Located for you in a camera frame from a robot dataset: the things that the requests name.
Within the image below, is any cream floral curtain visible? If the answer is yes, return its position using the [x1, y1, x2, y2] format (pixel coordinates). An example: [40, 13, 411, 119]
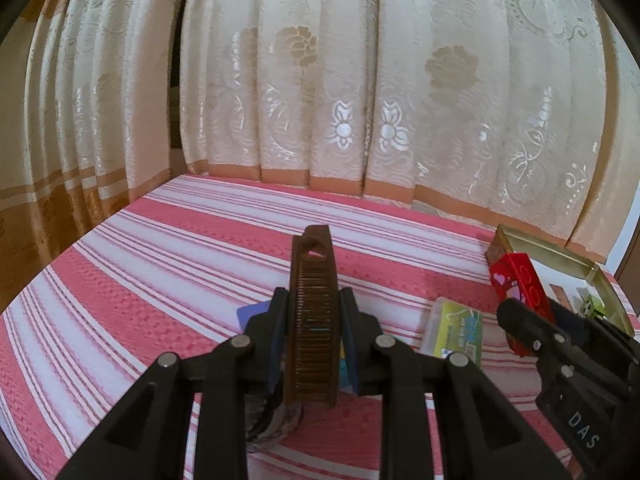
[1, 0, 639, 304]

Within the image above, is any blue flat card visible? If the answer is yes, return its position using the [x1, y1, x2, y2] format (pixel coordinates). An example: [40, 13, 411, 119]
[236, 301, 270, 333]

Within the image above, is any red toy building block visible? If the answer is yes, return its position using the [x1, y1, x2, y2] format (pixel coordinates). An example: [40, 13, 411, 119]
[489, 251, 558, 359]

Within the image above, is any green toy building block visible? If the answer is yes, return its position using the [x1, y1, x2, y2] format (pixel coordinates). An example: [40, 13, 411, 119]
[579, 292, 606, 318]

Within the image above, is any clear green card box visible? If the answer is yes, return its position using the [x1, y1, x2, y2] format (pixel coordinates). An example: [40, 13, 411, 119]
[419, 297, 484, 366]

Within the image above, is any brown wooden comb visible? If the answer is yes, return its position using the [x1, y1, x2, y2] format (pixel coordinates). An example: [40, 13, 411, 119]
[284, 226, 341, 408]

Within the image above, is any gold metal tin tray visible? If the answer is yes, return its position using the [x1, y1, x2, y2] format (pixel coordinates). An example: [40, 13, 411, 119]
[485, 226, 639, 338]

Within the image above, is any white and brown carton box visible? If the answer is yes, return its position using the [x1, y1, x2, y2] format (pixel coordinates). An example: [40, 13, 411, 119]
[532, 260, 588, 313]

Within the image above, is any red white striped tablecloth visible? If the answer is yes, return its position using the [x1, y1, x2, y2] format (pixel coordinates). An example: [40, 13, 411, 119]
[1, 176, 575, 479]

